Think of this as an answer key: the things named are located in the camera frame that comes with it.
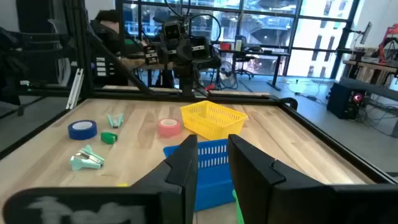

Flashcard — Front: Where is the black computer tower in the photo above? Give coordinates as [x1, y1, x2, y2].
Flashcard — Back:
[326, 82, 365, 121]

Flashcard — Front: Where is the small green stapler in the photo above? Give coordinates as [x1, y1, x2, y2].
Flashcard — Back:
[99, 131, 119, 145]

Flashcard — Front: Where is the black aluminium table frame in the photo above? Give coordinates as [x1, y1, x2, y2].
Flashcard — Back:
[0, 0, 398, 184]

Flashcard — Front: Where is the person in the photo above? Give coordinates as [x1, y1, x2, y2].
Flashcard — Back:
[90, 9, 146, 55]

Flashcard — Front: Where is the floor fan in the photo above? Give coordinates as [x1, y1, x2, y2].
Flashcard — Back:
[219, 61, 239, 90]

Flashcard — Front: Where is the red machine frame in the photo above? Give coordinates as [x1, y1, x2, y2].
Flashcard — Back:
[378, 24, 398, 65]

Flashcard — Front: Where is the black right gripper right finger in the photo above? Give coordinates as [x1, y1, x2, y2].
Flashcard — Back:
[228, 134, 330, 224]

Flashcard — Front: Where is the wooden workbench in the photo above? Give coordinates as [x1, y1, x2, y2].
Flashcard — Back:
[341, 58, 398, 85]

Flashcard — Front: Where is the blue tape roll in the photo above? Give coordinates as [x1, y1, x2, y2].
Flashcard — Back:
[67, 119, 98, 141]

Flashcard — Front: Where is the blue plastic basket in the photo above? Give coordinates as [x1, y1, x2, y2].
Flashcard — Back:
[163, 139, 236, 212]

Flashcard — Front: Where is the yellow plastic basket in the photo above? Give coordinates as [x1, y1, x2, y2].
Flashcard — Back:
[179, 100, 249, 141]

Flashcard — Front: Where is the black office desk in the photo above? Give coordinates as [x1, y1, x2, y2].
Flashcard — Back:
[214, 46, 292, 91]

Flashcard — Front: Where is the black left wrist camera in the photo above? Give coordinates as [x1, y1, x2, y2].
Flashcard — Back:
[162, 21, 185, 41]

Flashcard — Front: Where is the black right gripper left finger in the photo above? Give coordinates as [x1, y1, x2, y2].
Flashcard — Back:
[130, 134, 199, 224]

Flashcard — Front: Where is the black monitor on arm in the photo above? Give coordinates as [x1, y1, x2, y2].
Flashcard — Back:
[354, 21, 373, 46]

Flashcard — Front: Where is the green plastic basket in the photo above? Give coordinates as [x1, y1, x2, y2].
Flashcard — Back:
[232, 189, 245, 224]

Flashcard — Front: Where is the white metal rail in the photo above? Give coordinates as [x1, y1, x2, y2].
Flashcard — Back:
[65, 68, 85, 110]

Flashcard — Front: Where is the white container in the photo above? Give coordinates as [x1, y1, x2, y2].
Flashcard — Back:
[234, 35, 246, 52]

